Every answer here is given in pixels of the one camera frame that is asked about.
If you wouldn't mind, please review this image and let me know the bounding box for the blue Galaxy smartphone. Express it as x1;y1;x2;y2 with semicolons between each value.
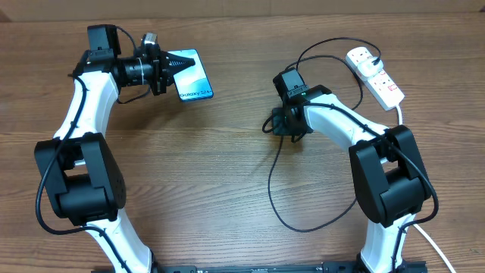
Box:
170;49;214;102

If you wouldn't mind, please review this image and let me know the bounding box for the black USB charging cable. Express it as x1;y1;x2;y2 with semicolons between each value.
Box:
261;36;382;233

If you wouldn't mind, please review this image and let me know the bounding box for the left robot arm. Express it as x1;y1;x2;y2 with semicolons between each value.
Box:
34;24;200;272

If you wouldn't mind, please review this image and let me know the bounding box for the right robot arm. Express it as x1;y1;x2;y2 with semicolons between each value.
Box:
268;67;439;272

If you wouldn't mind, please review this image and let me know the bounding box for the white charger plug adapter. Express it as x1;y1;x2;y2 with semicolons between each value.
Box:
357;58;383;78

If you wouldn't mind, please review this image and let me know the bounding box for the white power strip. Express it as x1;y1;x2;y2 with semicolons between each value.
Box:
346;47;405;111

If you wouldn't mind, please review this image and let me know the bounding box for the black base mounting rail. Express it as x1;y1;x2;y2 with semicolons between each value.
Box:
92;260;429;273

